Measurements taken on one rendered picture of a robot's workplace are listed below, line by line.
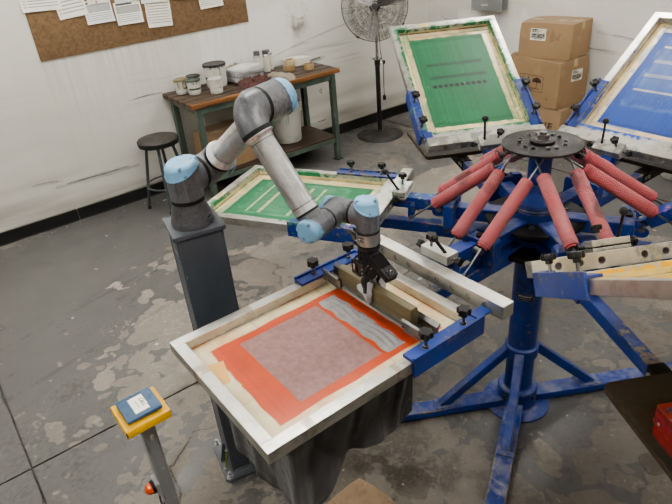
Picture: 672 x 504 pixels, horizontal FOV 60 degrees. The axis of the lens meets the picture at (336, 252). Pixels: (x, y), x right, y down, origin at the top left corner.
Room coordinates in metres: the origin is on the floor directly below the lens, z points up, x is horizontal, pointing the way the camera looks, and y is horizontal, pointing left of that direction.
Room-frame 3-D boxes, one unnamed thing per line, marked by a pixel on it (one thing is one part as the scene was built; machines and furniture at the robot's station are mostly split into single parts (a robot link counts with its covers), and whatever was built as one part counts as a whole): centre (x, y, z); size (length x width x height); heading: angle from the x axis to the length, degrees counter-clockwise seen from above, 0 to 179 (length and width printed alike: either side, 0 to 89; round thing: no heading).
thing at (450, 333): (1.36, -0.30, 0.98); 0.30 x 0.05 x 0.07; 125
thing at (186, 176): (1.88, 0.49, 1.37); 0.13 x 0.12 x 0.14; 143
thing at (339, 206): (1.63, -0.01, 1.31); 0.11 x 0.11 x 0.08; 53
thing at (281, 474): (1.28, 0.29, 0.74); 0.45 x 0.03 x 0.43; 35
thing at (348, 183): (2.43, 0.02, 1.05); 1.08 x 0.61 x 0.23; 65
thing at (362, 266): (1.59, -0.10, 1.15); 0.09 x 0.08 x 0.12; 35
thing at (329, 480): (1.25, -0.02, 0.74); 0.46 x 0.04 x 0.42; 125
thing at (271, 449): (1.45, 0.06, 0.97); 0.79 x 0.58 x 0.04; 125
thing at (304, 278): (1.81, 0.02, 0.98); 0.30 x 0.05 x 0.07; 125
